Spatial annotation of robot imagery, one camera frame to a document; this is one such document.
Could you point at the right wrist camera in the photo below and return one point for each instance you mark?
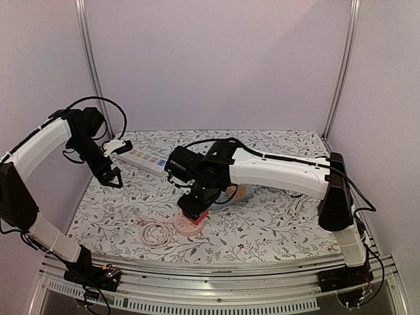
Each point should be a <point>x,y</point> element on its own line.
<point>176,182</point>

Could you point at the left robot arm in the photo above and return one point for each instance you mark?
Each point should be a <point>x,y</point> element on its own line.
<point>76,130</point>

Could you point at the white multi-switch power strip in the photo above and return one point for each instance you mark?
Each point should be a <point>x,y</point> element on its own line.
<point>143,160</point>

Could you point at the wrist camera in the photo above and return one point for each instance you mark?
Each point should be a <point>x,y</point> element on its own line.
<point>116,146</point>
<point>176,182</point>

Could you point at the aluminium front rail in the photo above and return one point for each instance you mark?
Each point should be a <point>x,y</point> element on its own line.
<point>280,287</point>

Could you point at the floral table mat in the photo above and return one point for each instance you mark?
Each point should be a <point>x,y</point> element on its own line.
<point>136,222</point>

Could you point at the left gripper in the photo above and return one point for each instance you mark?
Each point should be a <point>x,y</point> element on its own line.
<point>98,172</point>

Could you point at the red cube socket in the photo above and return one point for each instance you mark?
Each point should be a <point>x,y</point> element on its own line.
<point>198,220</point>

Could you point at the beige cube socket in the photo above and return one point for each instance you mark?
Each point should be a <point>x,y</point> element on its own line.
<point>236,193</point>

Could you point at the blue-grey power strip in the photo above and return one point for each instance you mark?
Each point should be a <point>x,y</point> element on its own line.
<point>223,200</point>

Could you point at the pink round power strip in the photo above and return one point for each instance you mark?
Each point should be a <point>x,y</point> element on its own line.
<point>185,227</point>

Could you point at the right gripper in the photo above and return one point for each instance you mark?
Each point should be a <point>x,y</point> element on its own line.
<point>192,209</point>

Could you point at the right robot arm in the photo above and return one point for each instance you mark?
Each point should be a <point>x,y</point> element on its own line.
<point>229,162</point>

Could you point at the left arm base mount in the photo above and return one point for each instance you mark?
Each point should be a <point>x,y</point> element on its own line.
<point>106,277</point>

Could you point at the right aluminium post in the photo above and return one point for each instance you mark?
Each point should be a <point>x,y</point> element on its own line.
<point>351,30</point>

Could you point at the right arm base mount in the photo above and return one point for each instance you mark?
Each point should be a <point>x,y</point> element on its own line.
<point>344,277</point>

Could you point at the aluminium post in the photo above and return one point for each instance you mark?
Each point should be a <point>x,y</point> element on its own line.
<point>81,13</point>
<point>351,30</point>

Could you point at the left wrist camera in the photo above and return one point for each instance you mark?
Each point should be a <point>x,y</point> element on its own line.
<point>116,146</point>

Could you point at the left aluminium post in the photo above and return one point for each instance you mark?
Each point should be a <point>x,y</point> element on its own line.
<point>81,13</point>

